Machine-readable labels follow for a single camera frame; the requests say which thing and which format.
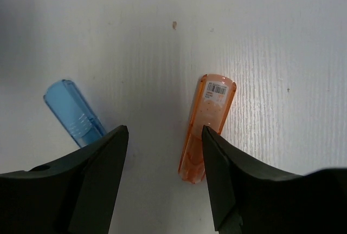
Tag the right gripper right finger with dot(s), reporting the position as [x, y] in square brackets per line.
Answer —
[249, 196]

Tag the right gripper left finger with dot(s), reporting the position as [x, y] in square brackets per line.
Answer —
[73, 194]

